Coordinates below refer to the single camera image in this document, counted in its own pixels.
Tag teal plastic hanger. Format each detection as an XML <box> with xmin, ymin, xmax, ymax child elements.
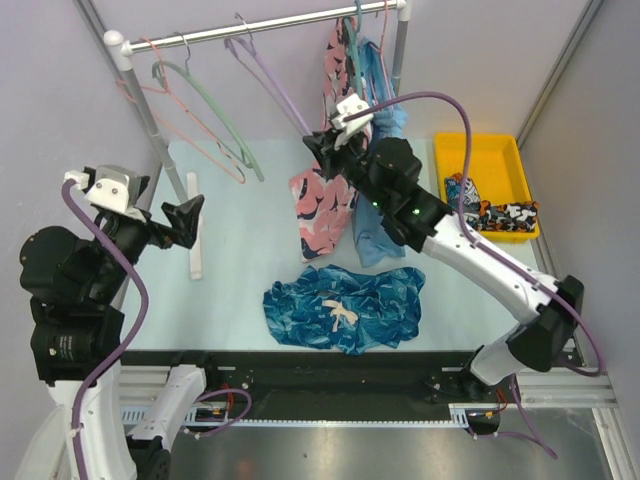
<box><xmin>342</xmin><ymin>0</ymin><xmax>363</xmax><ymax>98</ymax></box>

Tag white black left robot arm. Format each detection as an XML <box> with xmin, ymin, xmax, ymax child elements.
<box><xmin>19</xmin><ymin>170</ymin><xmax>221</xmax><ymax>479</ymax></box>

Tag pink patterned shorts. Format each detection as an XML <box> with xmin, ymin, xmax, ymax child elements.
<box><xmin>289</xmin><ymin>18</ymin><xmax>357</xmax><ymax>262</ymax></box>

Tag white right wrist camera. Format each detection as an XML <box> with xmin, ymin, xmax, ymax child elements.
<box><xmin>330</xmin><ymin>93</ymin><xmax>373</xmax><ymax>149</ymax></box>

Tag pink wire hanger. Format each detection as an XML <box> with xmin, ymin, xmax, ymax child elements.
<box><xmin>140</xmin><ymin>51</ymin><xmax>254</xmax><ymax>185</ymax></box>

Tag green plastic hanger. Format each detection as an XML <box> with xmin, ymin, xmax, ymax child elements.
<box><xmin>148</xmin><ymin>46</ymin><xmax>265</xmax><ymax>185</ymax></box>

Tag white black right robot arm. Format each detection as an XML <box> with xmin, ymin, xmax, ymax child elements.
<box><xmin>303</xmin><ymin>131</ymin><xmax>584</xmax><ymax>401</ymax></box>

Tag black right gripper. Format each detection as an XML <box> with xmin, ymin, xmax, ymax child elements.
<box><xmin>307</xmin><ymin>126</ymin><xmax>391</xmax><ymax>212</ymax></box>

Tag purple plastic hanger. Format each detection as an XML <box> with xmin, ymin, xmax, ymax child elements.
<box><xmin>224</xmin><ymin>12</ymin><xmax>311</xmax><ymax>136</ymax></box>

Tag orange camouflage shorts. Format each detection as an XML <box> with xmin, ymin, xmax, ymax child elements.
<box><xmin>464</xmin><ymin>200</ymin><xmax>539</xmax><ymax>233</ymax></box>

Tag blue leaf print shorts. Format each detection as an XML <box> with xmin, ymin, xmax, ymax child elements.
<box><xmin>263</xmin><ymin>265</ymin><xmax>426</xmax><ymax>356</ymax></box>

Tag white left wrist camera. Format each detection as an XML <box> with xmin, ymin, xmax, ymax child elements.
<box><xmin>64</xmin><ymin>165</ymin><xmax>141</xmax><ymax>218</ymax></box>

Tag pink hanger with blue shorts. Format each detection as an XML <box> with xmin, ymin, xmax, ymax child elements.
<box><xmin>370</xmin><ymin>1</ymin><xmax>392</xmax><ymax>100</ymax></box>

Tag light blue shorts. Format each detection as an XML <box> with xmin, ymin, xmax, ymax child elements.
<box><xmin>352</xmin><ymin>40</ymin><xmax>408</xmax><ymax>268</ymax></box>

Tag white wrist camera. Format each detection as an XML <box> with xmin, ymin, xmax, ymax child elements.
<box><xmin>64</xmin><ymin>165</ymin><xmax>141</xmax><ymax>218</ymax></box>
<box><xmin>330</xmin><ymin>93</ymin><xmax>373</xmax><ymax>149</ymax></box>

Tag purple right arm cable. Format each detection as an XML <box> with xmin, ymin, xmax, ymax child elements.
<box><xmin>344</xmin><ymin>90</ymin><xmax>607</xmax><ymax>459</ymax></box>

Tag yellow plastic bin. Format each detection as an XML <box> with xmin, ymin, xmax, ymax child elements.
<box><xmin>434</xmin><ymin>133</ymin><xmax>539</xmax><ymax>243</ymax></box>

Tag metal clothes rack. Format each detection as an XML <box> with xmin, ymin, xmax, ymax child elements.
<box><xmin>103</xmin><ymin>0</ymin><xmax>414</xmax><ymax>282</ymax></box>

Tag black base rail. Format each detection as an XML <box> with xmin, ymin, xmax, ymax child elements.
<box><xmin>119</xmin><ymin>349</ymin><xmax>581</xmax><ymax>424</ymax></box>

